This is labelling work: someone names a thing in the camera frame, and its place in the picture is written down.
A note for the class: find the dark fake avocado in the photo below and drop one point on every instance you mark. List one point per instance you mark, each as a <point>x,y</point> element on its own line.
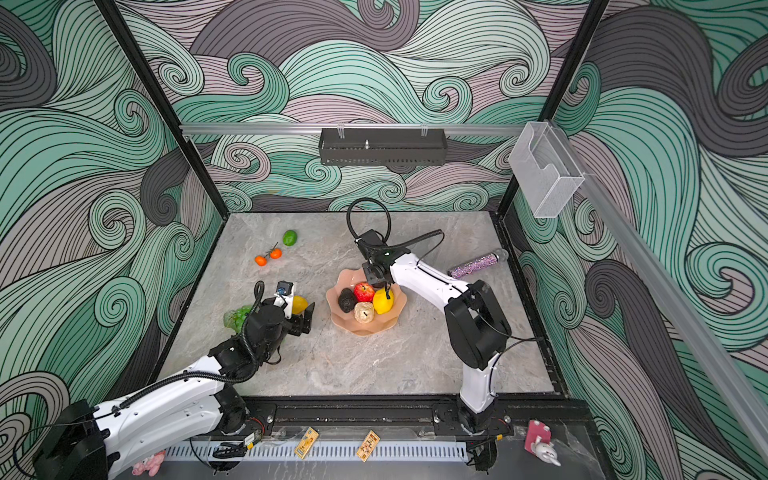
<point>347,300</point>

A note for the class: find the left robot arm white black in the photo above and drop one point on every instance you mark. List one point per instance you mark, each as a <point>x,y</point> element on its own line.
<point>101,441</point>

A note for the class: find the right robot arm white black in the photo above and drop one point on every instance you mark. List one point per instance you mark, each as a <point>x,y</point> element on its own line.
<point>478,330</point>

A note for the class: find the clear acrylic wall box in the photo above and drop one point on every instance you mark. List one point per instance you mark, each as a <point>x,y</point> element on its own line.
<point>545,165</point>

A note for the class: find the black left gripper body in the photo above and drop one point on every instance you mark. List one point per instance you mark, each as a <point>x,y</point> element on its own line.
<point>294,325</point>

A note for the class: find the black corner frame post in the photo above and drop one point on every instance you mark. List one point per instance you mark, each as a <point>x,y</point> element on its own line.
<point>572,61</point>
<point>119,28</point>

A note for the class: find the small yellow fake pear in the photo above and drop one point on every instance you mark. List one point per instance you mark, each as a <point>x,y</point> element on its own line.
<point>299,305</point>

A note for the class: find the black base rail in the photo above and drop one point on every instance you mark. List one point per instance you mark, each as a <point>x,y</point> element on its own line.
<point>439,414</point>

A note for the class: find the black wall tray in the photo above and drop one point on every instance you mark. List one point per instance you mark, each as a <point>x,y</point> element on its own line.
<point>399,148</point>

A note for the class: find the aluminium right rail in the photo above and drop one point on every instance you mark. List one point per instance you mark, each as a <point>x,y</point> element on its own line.
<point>613,203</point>

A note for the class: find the aluminium rail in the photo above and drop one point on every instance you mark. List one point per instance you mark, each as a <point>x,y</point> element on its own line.
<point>275,128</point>
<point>613,203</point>

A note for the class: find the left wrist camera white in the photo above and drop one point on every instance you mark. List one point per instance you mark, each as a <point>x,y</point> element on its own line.
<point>284,297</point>

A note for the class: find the black corner frame post right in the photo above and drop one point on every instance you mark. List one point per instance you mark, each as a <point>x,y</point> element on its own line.
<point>572,61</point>

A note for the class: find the pink white plush toy right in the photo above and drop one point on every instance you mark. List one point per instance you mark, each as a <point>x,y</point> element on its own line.
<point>538,442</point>

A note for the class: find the black corner frame post left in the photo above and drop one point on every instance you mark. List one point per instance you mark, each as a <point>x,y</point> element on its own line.
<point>119,28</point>

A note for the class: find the yellow tag right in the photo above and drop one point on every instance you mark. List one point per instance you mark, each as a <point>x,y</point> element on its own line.
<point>368,445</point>

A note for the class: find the yellow fake lemon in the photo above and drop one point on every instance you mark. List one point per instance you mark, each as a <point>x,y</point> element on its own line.
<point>383,301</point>

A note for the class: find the orange cherry tomato with stem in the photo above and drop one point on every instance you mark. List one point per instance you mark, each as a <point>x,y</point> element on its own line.
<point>275,252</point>

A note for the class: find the red fake apple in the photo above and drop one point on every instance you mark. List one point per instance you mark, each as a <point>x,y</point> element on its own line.
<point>364,292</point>

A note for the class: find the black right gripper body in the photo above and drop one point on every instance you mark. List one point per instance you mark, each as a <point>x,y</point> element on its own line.
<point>369,269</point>

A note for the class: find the aluminium back rail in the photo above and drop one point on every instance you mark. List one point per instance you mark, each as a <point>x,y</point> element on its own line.
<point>275,128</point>

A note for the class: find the white slotted cable duct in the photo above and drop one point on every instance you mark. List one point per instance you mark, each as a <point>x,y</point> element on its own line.
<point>331,451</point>

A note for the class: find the yellow tag left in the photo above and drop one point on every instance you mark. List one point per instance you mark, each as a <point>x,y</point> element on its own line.
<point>306,443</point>

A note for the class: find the green fake lime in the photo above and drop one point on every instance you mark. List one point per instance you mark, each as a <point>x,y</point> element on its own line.
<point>290,238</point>

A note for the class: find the pink scalloped fruit bowl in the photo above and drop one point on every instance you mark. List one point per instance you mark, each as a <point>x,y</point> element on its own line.
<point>348,279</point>

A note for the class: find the green fake grape bunch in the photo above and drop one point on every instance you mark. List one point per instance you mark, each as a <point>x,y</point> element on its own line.
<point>234,319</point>

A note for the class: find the pink plush toy left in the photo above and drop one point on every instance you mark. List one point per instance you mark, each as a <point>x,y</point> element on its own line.
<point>150,465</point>

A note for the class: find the yellow tag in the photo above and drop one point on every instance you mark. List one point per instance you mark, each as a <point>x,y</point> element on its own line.
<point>368,445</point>
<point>306,443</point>

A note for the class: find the purple glitter tube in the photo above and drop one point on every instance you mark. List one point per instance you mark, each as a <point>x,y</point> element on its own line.
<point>478,264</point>

